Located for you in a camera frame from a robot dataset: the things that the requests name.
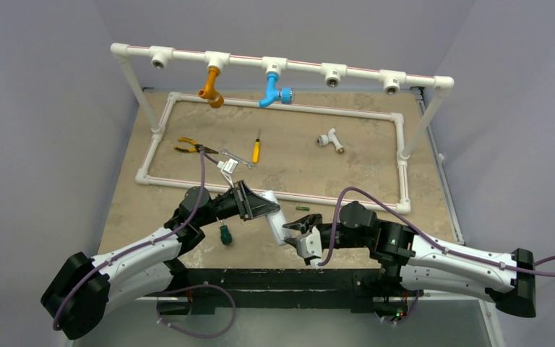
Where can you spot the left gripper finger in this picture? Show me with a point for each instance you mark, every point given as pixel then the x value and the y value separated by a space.
pixel 257 211
pixel 245 197

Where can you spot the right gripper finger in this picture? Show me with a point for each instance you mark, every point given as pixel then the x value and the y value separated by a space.
pixel 300 243
pixel 305 224

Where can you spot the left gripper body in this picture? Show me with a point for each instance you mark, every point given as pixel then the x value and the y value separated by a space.
pixel 224 207

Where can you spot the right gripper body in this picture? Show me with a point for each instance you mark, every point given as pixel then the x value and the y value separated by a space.
pixel 342 241

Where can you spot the white remote control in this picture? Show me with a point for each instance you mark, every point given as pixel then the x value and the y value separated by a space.
pixel 276 220

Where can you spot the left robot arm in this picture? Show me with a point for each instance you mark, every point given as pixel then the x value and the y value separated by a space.
pixel 85 289

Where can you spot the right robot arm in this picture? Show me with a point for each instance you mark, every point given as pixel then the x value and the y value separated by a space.
pixel 415 263

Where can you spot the green stubby screwdriver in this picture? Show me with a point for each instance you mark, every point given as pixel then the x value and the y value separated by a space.
pixel 225 234

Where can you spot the silver wrench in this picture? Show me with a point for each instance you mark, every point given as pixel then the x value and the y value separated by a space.
pixel 247 163

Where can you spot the yellow screwdriver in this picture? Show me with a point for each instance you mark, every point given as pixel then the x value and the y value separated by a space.
pixel 256 150

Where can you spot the white plastic faucet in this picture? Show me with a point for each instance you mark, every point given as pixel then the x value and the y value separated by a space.
pixel 330 138

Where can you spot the orange plastic faucet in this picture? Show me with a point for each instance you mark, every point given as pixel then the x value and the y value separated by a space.
pixel 208 92

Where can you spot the blue plastic faucet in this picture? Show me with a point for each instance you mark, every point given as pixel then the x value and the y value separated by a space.
pixel 272 94

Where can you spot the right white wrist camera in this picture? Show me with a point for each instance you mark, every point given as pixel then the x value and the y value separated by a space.
pixel 315 244

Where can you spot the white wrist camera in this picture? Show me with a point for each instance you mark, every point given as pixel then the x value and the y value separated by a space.
pixel 227 168
pixel 315 244

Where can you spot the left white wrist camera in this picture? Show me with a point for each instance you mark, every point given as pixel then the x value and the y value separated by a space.
pixel 227 168

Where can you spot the yellow handled pliers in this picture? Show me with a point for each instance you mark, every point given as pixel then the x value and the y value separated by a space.
pixel 194 147

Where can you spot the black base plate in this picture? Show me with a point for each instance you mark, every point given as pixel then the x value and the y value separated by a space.
pixel 202 291

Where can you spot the aluminium rail frame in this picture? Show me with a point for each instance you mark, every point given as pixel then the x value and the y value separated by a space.
pixel 368 259

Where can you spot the white PVC pipe frame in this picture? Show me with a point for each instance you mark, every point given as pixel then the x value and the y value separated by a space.
pixel 392 82

